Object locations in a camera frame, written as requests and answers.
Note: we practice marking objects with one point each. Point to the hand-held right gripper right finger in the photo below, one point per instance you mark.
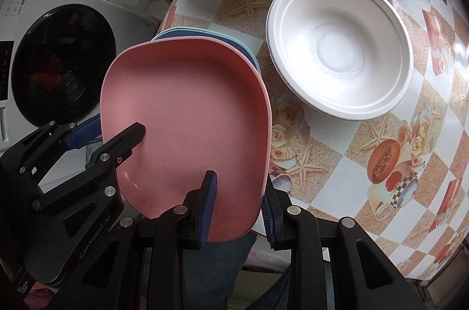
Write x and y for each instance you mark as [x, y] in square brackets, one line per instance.
[268, 218]

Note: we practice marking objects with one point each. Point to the light blue plate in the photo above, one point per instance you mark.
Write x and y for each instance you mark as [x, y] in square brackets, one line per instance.
[240, 44]

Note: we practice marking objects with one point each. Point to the pink plate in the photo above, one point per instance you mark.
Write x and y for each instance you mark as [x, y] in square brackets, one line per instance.
[190, 112]

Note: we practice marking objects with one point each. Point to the printed checkered tablecloth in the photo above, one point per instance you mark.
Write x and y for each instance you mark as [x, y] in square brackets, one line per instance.
[329, 163]

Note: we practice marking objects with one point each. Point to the person's blue jeans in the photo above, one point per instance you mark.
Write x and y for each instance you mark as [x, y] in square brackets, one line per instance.
[214, 273]

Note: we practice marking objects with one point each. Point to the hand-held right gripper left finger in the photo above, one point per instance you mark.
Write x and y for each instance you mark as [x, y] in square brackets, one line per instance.
[206, 211]

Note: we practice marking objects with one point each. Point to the dark blue plate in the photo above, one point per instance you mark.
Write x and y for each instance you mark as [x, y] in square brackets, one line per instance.
[187, 34]

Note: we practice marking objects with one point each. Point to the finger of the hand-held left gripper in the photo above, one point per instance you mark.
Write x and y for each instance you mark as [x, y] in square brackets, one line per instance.
[86, 134]
[126, 139]

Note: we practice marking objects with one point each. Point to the white paper bowl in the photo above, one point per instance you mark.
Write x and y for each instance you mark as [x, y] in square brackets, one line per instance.
[337, 46]

